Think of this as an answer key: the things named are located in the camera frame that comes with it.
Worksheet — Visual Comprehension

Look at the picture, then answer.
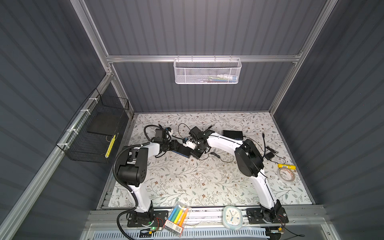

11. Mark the black ribbed network switch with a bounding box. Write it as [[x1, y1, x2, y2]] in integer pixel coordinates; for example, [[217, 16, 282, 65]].
[[223, 130, 244, 141]]

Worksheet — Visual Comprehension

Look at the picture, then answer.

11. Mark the pack of coloured markers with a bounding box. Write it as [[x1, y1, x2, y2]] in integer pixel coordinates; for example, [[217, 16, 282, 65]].
[[164, 201, 192, 237]]

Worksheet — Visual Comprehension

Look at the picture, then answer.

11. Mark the blue black network switch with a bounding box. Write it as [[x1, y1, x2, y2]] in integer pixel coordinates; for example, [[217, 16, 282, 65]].
[[171, 143, 192, 159]]

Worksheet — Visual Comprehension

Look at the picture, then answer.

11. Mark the clear tape roll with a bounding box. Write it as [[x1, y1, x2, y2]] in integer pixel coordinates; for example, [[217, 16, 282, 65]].
[[278, 168, 296, 183]]

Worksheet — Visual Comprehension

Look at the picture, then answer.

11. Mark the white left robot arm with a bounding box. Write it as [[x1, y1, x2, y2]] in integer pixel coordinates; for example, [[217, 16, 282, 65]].
[[112, 125, 173, 240]]

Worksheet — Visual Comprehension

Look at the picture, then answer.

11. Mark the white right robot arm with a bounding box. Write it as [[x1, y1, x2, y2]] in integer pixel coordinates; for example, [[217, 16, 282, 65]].
[[189, 127, 283, 223]]

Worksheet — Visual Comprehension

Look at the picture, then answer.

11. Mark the small mint desk clock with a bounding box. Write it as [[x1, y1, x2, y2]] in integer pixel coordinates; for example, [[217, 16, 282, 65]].
[[222, 206, 243, 231]]

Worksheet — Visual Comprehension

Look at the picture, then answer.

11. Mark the black wire wall basket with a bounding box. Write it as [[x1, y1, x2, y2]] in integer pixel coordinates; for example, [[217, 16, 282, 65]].
[[57, 90, 130, 164]]

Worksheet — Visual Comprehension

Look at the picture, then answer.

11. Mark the white wire mesh basket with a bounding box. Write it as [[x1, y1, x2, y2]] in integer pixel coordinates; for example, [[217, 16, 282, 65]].
[[173, 58, 242, 85]]

